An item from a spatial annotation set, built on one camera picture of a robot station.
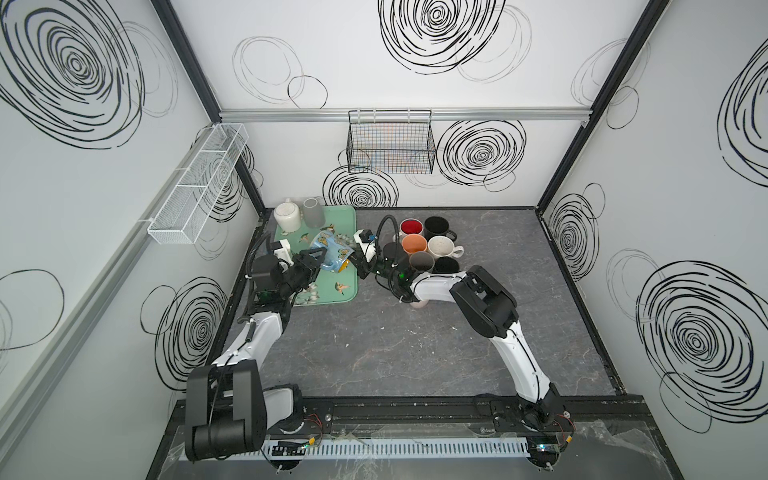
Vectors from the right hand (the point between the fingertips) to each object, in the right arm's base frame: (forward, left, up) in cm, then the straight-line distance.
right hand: (340, 252), depth 90 cm
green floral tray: (+26, +5, -13) cm, 30 cm away
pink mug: (-11, -25, -11) cm, 29 cm away
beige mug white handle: (+9, -34, -8) cm, 36 cm away
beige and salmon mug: (+10, -23, -7) cm, 26 cm away
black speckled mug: (+1, -34, -8) cm, 35 cm away
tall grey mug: (0, -25, -5) cm, 26 cm away
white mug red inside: (+17, -22, -7) cm, 29 cm away
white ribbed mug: (+20, +23, -5) cm, 31 cm away
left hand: (-5, +2, +7) cm, 9 cm away
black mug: (+15, -31, -4) cm, 34 cm away
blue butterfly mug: (-4, 0, +5) cm, 6 cm away
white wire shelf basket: (+5, +45, +11) cm, 47 cm away
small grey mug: (+23, +14, -7) cm, 28 cm away
